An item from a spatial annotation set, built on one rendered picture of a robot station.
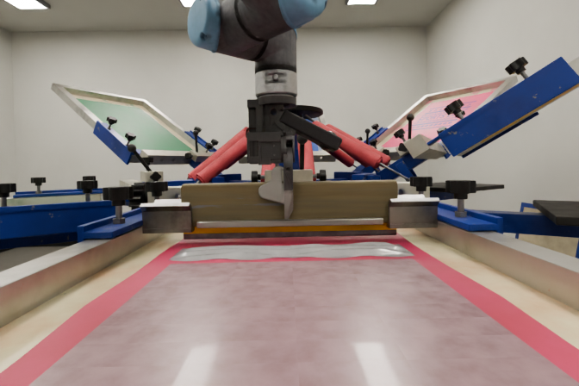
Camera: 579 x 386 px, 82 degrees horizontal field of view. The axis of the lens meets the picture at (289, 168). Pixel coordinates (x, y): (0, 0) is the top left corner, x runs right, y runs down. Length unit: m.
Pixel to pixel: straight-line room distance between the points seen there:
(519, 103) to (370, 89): 4.10
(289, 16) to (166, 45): 4.86
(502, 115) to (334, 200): 0.51
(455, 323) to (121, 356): 0.26
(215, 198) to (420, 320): 0.39
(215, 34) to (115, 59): 4.98
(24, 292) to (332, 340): 0.29
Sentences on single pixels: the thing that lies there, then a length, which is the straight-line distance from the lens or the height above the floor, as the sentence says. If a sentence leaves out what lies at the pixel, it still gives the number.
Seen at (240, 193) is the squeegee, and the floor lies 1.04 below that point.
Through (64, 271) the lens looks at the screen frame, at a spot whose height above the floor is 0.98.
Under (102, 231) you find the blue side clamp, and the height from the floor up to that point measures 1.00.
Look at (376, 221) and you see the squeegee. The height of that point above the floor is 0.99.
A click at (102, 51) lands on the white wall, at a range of 5.60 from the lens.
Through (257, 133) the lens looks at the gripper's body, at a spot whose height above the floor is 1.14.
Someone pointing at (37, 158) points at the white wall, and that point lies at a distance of 5.87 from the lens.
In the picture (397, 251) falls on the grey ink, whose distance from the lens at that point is 0.54.
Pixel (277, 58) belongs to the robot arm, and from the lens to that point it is 0.59.
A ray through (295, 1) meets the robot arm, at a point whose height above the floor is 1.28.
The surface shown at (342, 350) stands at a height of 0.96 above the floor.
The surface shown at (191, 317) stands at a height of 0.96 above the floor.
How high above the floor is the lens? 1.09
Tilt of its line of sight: 1 degrees down
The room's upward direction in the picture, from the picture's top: 1 degrees counter-clockwise
